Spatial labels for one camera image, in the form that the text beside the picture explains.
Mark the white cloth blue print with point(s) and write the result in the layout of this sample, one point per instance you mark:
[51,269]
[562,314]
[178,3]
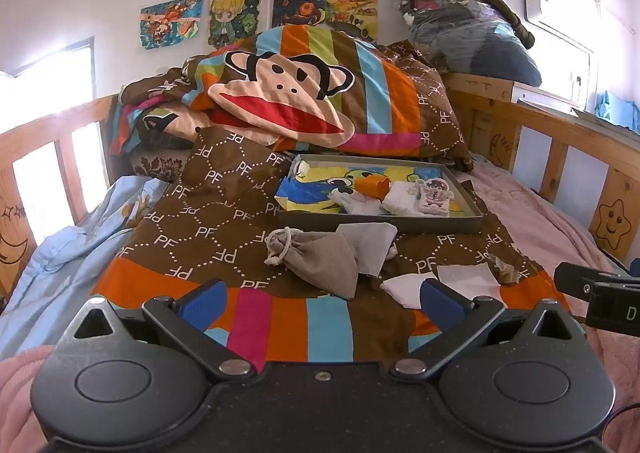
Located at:
[402,200]

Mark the pink blanket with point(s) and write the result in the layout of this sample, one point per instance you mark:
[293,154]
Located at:
[539,229]

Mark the orange fabric roll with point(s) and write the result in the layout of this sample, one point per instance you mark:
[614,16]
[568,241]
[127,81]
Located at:
[375,186]

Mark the white tissue pack blue print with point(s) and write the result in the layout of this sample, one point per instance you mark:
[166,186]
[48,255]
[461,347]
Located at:
[355,203]

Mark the grey drawstring pouch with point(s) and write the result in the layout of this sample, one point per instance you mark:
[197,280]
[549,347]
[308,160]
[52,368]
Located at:
[324,260]

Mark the grey tray with cartoon liner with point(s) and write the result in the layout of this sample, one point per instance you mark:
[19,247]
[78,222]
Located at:
[323,191]

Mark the light grey cloth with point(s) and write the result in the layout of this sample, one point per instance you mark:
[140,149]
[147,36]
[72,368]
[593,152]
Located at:
[373,243]

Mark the white tissue sheets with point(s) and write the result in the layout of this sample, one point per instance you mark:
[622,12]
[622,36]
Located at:
[469,281]

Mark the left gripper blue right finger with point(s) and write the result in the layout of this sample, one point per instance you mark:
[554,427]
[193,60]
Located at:
[462,324]

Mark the light blue bed sheet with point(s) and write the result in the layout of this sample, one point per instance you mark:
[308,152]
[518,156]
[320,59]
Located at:
[67,265]

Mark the monkey face striped pillow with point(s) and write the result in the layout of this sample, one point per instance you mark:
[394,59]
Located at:
[301,87]

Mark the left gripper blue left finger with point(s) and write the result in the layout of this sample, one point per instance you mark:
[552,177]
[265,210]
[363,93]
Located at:
[181,324]

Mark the bagged bedding bundle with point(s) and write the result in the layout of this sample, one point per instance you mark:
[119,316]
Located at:
[471,37]

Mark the wooden bed frame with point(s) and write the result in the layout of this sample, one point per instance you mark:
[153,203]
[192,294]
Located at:
[587,167]

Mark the blond character poster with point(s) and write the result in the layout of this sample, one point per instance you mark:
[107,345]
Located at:
[232,20]

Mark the white wall air conditioner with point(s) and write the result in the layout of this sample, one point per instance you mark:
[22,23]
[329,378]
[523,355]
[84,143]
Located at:
[571,20]

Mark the anime poster lower left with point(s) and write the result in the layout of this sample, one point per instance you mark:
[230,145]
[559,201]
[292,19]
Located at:
[170,23]

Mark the yellow landscape poster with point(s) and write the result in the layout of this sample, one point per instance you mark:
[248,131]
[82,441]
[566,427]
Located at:
[358,18]

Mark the dark swirl painting poster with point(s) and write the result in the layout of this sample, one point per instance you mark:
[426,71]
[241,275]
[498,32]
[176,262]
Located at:
[298,12]

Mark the brown PF patterned quilt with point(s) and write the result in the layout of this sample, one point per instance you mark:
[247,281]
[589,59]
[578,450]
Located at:
[213,222]

